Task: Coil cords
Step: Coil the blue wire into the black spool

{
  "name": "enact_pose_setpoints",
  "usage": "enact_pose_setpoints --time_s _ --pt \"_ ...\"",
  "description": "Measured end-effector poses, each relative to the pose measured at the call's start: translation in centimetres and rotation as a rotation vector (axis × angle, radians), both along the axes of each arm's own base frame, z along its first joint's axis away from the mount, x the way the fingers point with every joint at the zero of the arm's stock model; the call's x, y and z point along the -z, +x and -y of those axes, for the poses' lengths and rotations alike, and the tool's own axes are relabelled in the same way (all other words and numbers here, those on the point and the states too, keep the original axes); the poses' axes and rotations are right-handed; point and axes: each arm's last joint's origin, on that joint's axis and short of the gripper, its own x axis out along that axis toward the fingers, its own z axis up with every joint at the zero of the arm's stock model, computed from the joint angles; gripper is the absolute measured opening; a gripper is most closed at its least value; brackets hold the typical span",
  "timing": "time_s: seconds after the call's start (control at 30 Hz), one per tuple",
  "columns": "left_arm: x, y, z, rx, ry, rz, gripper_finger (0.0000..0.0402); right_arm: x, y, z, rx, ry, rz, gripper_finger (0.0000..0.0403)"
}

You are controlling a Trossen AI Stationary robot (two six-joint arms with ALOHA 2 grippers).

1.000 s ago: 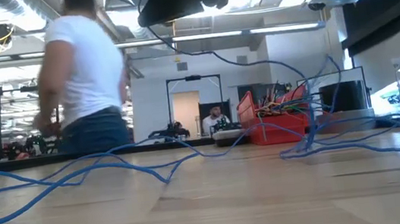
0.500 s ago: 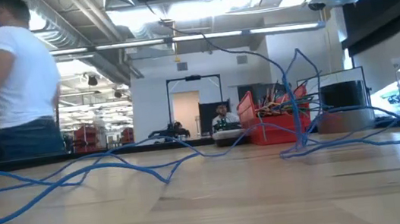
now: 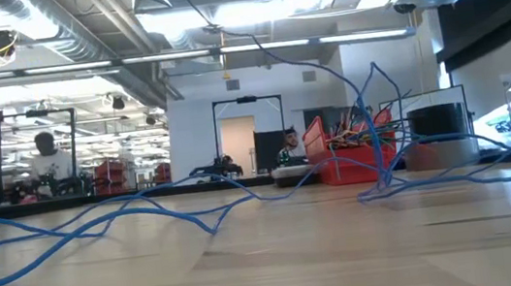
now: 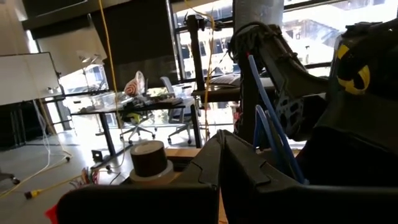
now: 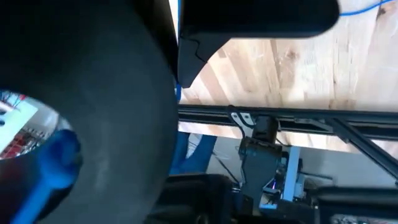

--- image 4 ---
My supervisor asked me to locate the black tape roll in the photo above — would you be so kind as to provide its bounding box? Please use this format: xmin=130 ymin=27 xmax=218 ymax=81
xmin=129 ymin=139 xmax=169 ymax=178

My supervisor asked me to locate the black cluttered desk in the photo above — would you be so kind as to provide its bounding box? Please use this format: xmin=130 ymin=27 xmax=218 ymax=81
xmin=70 ymin=95 xmax=203 ymax=159

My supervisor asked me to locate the yellow cable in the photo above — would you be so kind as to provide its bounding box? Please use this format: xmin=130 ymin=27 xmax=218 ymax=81
xmin=183 ymin=0 xmax=216 ymax=142
xmin=0 ymin=155 xmax=125 ymax=200
xmin=98 ymin=0 xmax=127 ymax=170

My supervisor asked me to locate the whiteboard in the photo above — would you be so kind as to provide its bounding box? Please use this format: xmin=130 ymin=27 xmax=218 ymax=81
xmin=0 ymin=52 xmax=62 ymax=106

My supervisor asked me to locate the black metal post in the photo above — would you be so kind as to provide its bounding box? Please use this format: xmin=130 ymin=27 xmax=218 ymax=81
xmin=185 ymin=14 xmax=206 ymax=91

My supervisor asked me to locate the long blue cord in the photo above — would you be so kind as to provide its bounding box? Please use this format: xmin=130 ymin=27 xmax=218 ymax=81
xmin=247 ymin=53 xmax=310 ymax=186

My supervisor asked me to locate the yellow-green office chair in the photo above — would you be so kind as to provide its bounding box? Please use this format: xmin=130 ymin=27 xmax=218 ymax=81
xmin=119 ymin=111 xmax=157 ymax=146

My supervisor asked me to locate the grey office chair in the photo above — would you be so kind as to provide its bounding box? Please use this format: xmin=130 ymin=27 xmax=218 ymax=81
xmin=160 ymin=76 xmax=195 ymax=146

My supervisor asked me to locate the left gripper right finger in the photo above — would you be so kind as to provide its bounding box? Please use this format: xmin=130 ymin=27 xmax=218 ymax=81
xmin=219 ymin=129 xmax=398 ymax=224

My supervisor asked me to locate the white bag red spiral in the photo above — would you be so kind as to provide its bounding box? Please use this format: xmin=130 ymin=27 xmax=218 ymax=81
xmin=123 ymin=70 xmax=146 ymax=96

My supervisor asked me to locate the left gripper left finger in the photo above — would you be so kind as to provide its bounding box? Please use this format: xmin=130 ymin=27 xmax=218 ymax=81
xmin=57 ymin=129 xmax=223 ymax=224

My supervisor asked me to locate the grey tape roll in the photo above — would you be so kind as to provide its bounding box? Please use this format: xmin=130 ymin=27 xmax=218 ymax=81
xmin=128 ymin=160 xmax=175 ymax=187

